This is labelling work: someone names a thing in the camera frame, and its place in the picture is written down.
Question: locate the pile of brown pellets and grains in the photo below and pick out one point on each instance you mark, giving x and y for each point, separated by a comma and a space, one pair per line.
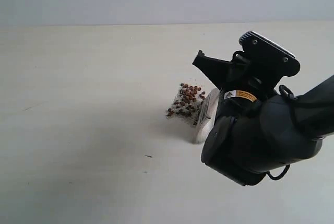
187, 103

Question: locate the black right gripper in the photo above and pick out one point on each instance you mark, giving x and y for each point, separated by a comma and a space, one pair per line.
245, 77

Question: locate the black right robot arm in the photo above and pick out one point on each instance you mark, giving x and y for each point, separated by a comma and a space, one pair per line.
251, 124

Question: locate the white paint brush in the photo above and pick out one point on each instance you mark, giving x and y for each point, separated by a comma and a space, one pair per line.
206, 117

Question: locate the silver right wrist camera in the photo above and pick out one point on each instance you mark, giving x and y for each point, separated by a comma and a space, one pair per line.
268, 54

